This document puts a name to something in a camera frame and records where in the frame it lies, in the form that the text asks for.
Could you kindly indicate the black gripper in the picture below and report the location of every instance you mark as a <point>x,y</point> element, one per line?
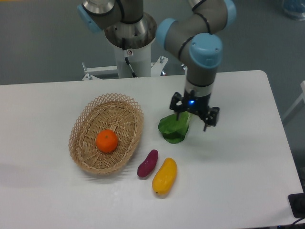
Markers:
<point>196,105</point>

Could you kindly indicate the orange fruit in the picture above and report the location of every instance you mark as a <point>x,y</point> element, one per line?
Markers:
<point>106,141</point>

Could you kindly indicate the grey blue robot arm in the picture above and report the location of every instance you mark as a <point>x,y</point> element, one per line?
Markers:
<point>131,31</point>

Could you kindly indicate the woven wicker basket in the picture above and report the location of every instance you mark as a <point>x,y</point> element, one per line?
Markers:
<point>117,112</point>

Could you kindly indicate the green bok choy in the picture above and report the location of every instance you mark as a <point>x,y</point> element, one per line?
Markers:
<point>175,127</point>

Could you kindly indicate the yellow mango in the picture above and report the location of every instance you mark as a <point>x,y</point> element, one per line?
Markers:
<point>165,177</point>

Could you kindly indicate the purple sweet potato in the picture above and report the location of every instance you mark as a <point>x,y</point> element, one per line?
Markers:
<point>148,165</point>

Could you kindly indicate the white furniture at right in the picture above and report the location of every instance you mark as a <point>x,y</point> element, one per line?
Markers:
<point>296,106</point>

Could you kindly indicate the blue object top right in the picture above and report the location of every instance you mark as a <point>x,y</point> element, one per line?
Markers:
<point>295,9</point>

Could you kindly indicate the black device at edge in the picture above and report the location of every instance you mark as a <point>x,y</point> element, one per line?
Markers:
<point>297,204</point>

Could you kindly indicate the white metal base frame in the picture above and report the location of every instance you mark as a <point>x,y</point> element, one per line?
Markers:
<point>94,73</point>

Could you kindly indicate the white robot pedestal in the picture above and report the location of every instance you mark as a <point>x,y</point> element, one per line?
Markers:
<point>133,62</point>

